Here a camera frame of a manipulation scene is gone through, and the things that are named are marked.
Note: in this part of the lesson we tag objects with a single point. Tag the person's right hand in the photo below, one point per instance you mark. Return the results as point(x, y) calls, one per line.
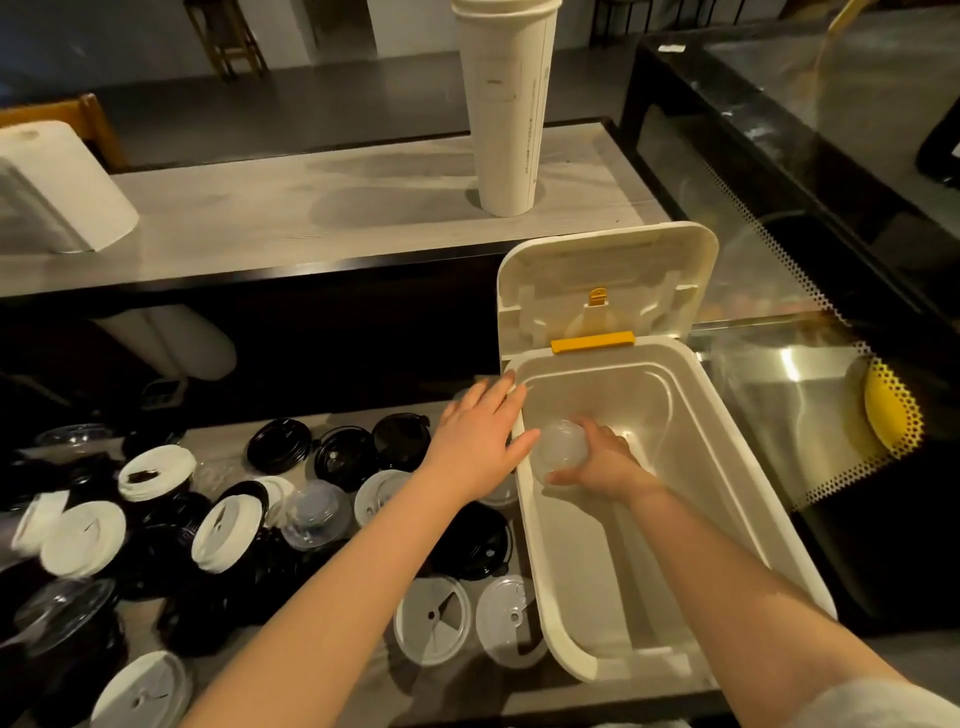
point(611, 469)

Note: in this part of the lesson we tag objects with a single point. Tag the person's left hand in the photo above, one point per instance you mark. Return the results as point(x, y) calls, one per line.
point(472, 450)

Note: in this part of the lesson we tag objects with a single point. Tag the stack of clear lids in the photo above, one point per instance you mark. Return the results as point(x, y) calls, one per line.
point(559, 446)

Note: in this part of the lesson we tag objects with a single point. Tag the pile of cup lids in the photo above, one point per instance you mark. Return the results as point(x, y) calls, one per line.
point(277, 446)

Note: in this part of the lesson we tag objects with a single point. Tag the white plastic storage bin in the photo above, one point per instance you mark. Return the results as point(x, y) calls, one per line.
point(600, 270)

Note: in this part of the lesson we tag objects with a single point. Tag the person's right forearm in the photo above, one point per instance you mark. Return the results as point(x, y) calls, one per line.
point(750, 600)

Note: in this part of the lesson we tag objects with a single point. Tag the person's left forearm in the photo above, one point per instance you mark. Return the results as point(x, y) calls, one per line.
point(330, 615)

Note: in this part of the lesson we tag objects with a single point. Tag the tall white paper cup stack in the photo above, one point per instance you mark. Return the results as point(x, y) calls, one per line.
point(510, 112)

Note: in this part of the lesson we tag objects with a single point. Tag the person's white shirt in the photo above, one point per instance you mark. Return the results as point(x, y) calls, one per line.
point(877, 709)

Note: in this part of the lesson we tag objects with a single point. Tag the grey wooden table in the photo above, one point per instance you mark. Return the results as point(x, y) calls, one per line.
point(450, 694)

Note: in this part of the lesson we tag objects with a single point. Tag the yellow fruit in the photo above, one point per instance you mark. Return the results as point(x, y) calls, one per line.
point(885, 409)

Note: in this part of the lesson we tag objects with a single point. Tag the grey bar counter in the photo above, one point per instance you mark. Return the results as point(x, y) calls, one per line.
point(300, 210)

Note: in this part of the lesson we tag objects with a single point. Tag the small digital timer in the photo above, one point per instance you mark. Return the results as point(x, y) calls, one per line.
point(163, 394)

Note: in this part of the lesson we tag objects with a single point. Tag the white paper towel roll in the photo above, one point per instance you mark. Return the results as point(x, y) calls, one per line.
point(60, 187)

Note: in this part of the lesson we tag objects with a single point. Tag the wooden chair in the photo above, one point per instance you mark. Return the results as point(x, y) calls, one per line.
point(90, 120)

